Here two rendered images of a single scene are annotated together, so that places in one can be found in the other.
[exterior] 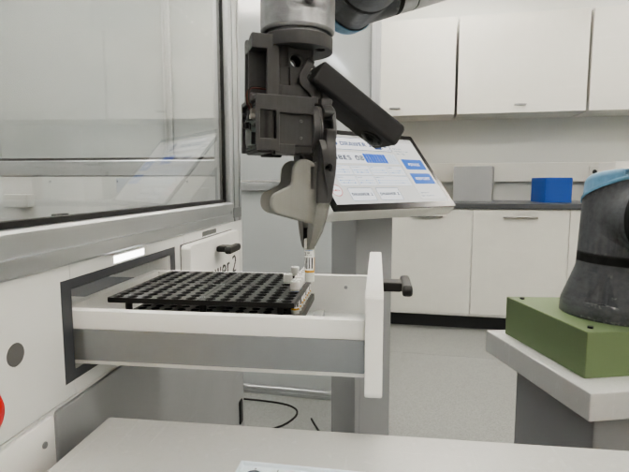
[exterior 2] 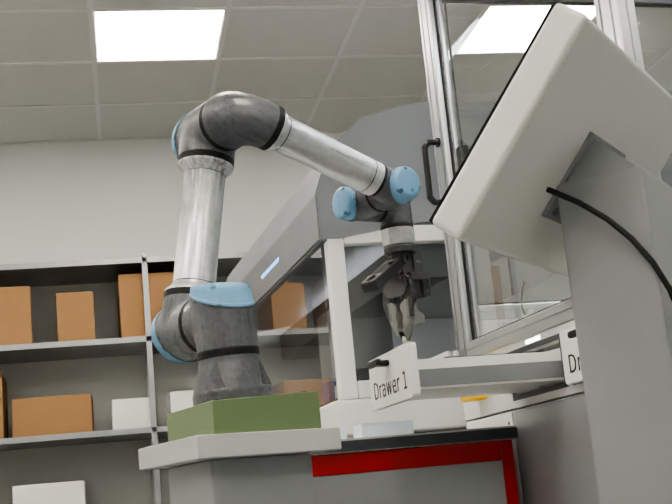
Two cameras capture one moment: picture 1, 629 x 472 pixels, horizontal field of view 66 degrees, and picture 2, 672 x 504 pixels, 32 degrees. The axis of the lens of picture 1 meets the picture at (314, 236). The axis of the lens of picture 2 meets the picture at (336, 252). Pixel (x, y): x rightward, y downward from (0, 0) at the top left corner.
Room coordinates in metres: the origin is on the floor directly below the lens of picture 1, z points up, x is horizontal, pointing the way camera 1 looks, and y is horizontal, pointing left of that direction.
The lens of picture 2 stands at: (2.85, -1.13, 0.63)
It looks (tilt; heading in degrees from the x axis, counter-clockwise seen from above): 12 degrees up; 157
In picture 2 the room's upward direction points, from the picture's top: 5 degrees counter-clockwise
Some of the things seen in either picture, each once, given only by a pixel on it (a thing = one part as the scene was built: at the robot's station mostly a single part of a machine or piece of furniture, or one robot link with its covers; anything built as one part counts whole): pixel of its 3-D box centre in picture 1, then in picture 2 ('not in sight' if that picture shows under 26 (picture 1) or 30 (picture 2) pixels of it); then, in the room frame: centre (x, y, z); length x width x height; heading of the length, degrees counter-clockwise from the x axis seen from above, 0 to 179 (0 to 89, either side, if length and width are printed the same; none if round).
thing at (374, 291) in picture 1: (374, 309); (393, 378); (0.61, -0.08, 0.87); 0.29 x 0.02 x 0.11; 173
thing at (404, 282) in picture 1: (396, 285); (379, 363); (0.60, -0.10, 0.91); 0.07 x 0.04 x 0.01; 173
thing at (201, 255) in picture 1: (214, 263); (598, 347); (0.96, 0.20, 0.87); 0.29 x 0.02 x 0.11; 173
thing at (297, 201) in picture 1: (298, 205); (403, 321); (0.49, 0.02, 1.01); 0.06 x 0.03 x 0.09; 109
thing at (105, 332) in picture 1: (216, 311); (485, 376); (0.63, 0.13, 0.86); 0.40 x 0.26 x 0.06; 83
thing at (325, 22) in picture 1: (299, 18); (397, 239); (0.51, 0.02, 1.20); 0.08 x 0.08 x 0.05
